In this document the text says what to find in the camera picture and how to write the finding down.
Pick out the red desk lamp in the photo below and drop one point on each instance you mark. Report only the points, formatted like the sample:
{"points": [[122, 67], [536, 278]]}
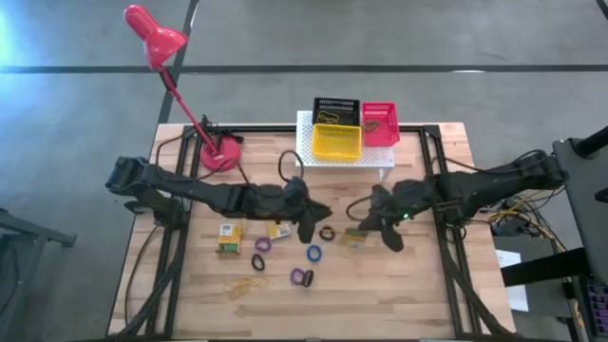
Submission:
{"points": [[221, 157]]}

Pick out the keyboard with lit keys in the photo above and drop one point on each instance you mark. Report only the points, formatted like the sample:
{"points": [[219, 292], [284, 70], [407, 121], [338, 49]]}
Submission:
{"points": [[599, 304]]}

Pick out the red plastic basket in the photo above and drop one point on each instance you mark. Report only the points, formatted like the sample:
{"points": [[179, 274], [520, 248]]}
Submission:
{"points": [[387, 133]]}

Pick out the grey metal bench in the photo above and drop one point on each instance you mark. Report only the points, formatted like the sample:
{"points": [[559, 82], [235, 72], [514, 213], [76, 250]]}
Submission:
{"points": [[33, 231]]}

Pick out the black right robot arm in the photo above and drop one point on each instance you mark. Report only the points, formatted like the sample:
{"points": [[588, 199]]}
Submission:
{"points": [[499, 183]]}

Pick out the black flat bar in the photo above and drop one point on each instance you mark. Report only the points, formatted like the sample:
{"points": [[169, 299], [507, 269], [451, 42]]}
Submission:
{"points": [[541, 268]]}

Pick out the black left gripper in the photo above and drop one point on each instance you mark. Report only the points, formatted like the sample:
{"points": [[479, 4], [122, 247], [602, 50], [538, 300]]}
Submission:
{"points": [[299, 209]]}

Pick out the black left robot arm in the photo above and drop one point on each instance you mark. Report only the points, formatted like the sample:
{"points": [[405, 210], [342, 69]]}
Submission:
{"points": [[190, 187]]}

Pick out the black plastic basket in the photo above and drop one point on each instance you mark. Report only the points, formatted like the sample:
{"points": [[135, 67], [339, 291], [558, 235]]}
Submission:
{"points": [[349, 111]]}

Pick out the yellow green staples box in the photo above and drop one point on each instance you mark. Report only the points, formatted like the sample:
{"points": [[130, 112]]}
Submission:
{"points": [[280, 231], [354, 236], [229, 239]]}

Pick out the white perforated metal riser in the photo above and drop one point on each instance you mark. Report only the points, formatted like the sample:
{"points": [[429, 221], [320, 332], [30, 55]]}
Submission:
{"points": [[380, 157]]}

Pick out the yellow plastic basket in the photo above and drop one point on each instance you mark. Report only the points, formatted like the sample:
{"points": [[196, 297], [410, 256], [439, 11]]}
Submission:
{"points": [[336, 142]]}

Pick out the yellow rubber band pile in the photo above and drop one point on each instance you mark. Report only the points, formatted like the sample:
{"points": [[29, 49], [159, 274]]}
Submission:
{"points": [[244, 285]]}

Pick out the black aluminium table frame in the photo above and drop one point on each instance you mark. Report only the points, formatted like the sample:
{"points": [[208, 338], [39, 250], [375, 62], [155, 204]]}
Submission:
{"points": [[275, 127]]}

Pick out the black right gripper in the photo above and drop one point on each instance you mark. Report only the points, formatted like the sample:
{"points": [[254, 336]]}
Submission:
{"points": [[399, 204]]}

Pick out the thin yellow rubber band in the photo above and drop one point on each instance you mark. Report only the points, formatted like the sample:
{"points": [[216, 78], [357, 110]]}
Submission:
{"points": [[328, 114]]}

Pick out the dark grey side cart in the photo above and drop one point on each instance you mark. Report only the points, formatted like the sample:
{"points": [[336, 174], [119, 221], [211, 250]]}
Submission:
{"points": [[586, 199]]}

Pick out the white paper sheet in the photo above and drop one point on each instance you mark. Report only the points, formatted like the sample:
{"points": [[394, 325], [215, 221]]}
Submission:
{"points": [[518, 299]]}

